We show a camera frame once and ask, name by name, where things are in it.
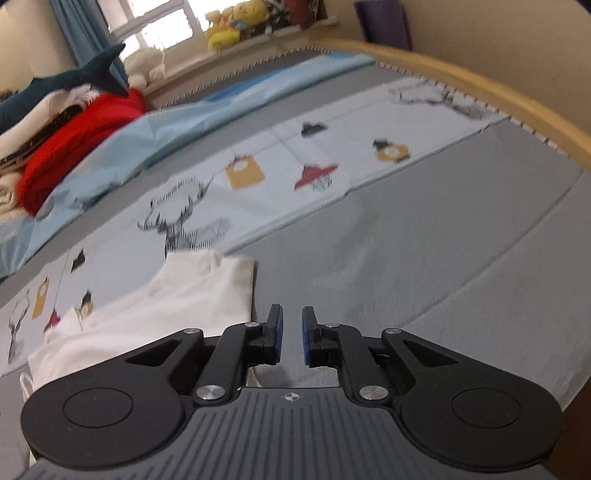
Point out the red quilt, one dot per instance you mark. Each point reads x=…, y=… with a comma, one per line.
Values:
x=69, y=138

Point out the blue curtain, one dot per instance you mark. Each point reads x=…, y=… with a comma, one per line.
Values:
x=78, y=32

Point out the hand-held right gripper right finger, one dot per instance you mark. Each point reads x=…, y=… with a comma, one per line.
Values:
x=308, y=337

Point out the white folded quilt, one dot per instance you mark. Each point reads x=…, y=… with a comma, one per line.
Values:
x=41, y=115

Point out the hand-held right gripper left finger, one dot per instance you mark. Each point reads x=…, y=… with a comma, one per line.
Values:
x=277, y=334

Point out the dark teal shark plush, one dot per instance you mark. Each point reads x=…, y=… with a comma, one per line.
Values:
x=55, y=83

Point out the purple board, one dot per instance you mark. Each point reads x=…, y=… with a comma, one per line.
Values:
x=383, y=23

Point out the window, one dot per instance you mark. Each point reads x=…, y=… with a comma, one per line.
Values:
x=161, y=23

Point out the beige window sill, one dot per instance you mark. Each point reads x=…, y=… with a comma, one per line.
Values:
x=207, y=64

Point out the wooden bed frame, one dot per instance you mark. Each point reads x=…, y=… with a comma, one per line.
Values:
x=517, y=101

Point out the white t-shirt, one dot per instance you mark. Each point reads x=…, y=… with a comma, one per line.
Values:
x=138, y=314

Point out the dark red cushion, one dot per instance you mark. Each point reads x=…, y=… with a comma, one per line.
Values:
x=300, y=9

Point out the light blue duvet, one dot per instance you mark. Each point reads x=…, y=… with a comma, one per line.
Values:
x=161, y=138

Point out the white plush toy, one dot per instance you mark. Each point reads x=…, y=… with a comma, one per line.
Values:
x=145, y=67

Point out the yellow plush toy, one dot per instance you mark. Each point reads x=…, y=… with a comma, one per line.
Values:
x=222, y=34
x=251, y=13

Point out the cream folded blanket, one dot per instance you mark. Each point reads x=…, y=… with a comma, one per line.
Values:
x=10, y=196

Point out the grey printed bed cover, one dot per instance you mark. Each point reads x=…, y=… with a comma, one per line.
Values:
x=438, y=230

